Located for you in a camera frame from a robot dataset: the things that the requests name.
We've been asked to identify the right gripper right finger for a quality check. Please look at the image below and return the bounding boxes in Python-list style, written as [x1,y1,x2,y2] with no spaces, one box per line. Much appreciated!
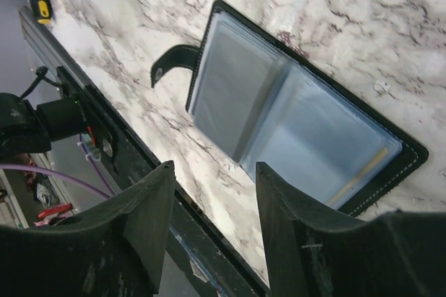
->
[256,162,445,296]

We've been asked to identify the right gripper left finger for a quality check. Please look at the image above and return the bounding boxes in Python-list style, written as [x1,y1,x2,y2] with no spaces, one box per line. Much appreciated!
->
[1,161,175,296]

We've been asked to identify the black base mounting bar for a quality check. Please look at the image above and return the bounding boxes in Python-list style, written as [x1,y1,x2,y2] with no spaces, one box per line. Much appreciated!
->
[56,66,269,296]

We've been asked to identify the aluminium rail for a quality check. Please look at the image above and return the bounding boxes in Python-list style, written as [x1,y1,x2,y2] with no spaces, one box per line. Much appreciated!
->
[18,6,91,86]

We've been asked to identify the gold credit card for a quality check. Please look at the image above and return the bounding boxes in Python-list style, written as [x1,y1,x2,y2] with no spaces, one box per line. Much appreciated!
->
[327,147,387,205]

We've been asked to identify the black card holder wallet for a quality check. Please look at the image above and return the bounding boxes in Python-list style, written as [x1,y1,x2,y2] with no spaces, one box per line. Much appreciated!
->
[151,0,429,215]

